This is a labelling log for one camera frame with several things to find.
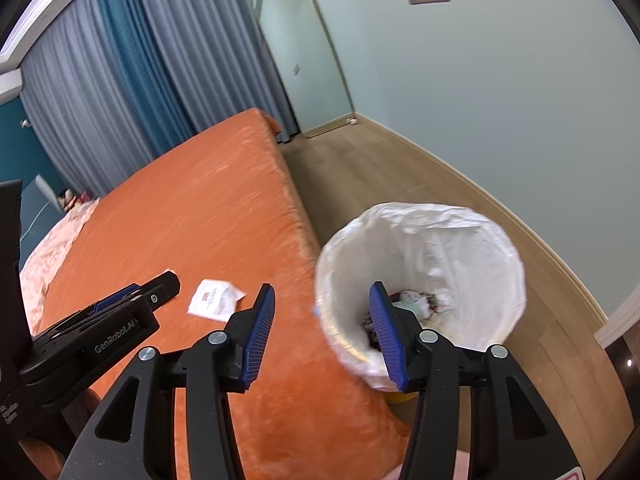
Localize orange bed cover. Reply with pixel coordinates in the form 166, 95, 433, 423
20, 107, 412, 480

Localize white-lined trash bin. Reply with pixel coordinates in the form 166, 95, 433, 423
315, 202, 527, 392

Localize dark glossy door panel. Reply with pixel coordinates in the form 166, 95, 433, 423
604, 334, 640, 378

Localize white green packet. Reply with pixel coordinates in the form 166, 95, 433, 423
392, 289, 434, 318

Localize blue curtain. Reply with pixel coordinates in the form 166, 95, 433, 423
94, 0, 197, 162

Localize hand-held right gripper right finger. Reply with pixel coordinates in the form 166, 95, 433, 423
368, 281, 586, 480

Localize white door frame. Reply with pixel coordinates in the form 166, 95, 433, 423
595, 290, 640, 349

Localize dark plush toy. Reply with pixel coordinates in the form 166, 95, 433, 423
57, 188, 94, 209

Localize brown bed frame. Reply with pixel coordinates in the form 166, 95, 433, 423
19, 389, 107, 467

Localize pink quilt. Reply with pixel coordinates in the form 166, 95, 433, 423
20, 199, 102, 312

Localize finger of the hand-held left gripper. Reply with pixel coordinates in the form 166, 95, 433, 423
32, 284, 144, 344
131, 272, 181, 309

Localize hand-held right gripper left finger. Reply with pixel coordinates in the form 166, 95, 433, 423
60, 283, 276, 480

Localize teal bedside cabinet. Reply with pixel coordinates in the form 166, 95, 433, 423
20, 174, 67, 252

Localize gold framed standing mirror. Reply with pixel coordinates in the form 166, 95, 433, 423
248, 0, 356, 140

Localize grey curtain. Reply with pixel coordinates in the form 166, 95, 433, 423
22, 0, 157, 197
131, 0, 302, 144

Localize white paper packet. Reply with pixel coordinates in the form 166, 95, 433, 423
187, 278, 246, 324

